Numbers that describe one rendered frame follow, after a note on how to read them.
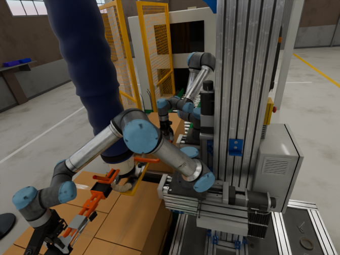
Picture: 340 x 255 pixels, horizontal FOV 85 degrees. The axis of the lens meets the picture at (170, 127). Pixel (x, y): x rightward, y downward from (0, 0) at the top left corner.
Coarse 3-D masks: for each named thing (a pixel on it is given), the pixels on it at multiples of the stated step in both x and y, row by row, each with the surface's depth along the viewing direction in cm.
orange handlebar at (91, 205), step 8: (136, 160) 132; (144, 160) 130; (152, 160) 129; (112, 168) 126; (112, 176) 119; (88, 200) 104; (96, 200) 104; (88, 208) 103; (88, 216) 97; (72, 240) 88
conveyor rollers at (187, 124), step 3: (183, 96) 364; (198, 96) 356; (198, 99) 346; (195, 102) 333; (198, 102) 332; (195, 105) 325; (174, 111) 312; (186, 123) 275; (189, 123) 273; (186, 126) 267; (189, 126) 265; (186, 129) 259; (186, 132) 251; (186, 135) 246; (135, 165) 205
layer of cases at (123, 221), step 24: (144, 192) 172; (72, 216) 158; (96, 216) 155; (120, 216) 153; (144, 216) 151; (168, 216) 186; (24, 240) 143; (96, 240) 138; (120, 240) 136; (144, 240) 134
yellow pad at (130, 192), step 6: (138, 162) 146; (144, 168) 140; (144, 174) 137; (126, 180) 132; (132, 180) 127; (138, 180) 130; (132, 186) 126; (120, 192) 123; (126, 192) 122; (132, 192) 122
